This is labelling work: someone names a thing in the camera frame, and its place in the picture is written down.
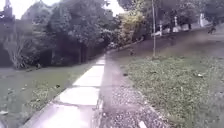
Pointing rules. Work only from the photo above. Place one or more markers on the thin pole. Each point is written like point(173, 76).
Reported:
point(153, 33)

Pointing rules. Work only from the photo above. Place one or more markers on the row of dark trees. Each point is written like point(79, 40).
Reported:
point(66, 30)

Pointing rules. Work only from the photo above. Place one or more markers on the grass slope with fallen leaves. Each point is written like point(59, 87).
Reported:
point(173, 83)

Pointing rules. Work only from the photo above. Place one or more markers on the robot's own part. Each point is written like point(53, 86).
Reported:
point(142, 124)

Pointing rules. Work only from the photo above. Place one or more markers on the white fence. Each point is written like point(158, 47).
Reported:
point(175, 28)

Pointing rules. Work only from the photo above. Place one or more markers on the low pale kerb wall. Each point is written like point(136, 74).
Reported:
point(128, 46)

